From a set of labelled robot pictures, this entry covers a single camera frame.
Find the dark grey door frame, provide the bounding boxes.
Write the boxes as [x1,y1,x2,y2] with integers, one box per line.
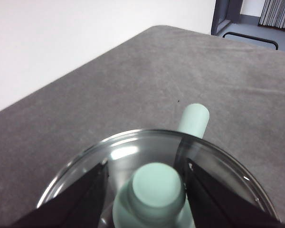
[210,0,262,36]

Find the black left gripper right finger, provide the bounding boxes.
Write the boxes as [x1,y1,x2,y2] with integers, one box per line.
[183,158,285,228]

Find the glass lid with green knob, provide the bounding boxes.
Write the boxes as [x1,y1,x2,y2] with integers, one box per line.
[35,129,280,228]

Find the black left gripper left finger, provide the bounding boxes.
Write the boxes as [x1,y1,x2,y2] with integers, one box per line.
[9,160,110,228]

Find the black metal tube frame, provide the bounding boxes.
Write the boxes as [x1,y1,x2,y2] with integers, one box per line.
[222,31,279,50]

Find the grey vertical blinds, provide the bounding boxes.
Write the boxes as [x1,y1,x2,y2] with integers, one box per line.
[258,0,285,31]

